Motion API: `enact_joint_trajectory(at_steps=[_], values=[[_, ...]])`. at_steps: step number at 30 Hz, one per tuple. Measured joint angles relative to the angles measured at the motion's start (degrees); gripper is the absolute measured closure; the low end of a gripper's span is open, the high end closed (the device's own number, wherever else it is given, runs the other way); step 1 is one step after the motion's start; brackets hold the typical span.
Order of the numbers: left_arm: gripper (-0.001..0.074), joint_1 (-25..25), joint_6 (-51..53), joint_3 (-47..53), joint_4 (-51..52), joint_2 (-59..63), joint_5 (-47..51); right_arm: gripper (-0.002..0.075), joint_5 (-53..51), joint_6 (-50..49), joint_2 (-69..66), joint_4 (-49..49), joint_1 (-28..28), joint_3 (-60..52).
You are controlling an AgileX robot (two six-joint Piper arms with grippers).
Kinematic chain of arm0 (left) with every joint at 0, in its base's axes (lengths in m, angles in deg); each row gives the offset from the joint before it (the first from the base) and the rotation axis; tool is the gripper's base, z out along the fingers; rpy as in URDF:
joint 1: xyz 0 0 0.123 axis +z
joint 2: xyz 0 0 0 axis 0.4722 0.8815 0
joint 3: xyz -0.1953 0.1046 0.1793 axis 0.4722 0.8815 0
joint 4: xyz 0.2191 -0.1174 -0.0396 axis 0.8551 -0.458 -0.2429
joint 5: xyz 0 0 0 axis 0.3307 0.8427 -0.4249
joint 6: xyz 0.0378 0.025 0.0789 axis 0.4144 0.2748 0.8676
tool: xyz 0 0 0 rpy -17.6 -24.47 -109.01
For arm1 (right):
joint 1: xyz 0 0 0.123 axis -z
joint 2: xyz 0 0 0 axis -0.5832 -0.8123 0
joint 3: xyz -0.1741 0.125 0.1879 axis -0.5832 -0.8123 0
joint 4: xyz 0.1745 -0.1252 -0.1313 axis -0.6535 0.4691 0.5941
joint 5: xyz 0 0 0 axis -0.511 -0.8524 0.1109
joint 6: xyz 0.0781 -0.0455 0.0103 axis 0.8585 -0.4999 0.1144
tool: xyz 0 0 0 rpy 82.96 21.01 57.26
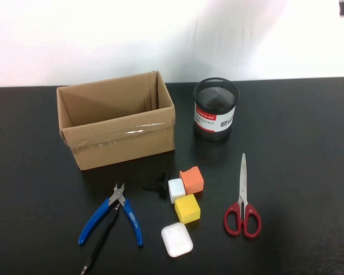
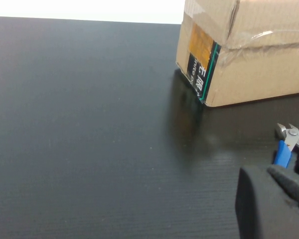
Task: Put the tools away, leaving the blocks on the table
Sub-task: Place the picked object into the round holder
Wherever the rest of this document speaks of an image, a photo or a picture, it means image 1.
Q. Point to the orange foam block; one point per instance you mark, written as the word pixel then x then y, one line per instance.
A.
pixel 193 180

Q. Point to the thin black pen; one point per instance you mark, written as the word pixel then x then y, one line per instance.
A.
pixel 102 237

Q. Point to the yellow block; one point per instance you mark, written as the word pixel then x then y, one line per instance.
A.
pixel 187 209

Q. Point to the brown cardboard box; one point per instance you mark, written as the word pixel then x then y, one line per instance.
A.
pixel 117 143

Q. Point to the white rounded earbud case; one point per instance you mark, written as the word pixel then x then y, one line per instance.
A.
pixel 177 240

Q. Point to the small black plastic clip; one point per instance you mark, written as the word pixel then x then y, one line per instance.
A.
pixel 161 186

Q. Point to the black mesh pen holder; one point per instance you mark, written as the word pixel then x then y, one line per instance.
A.
pixel 212 120

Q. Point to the small white block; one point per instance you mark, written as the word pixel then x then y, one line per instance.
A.
pixel 176 189

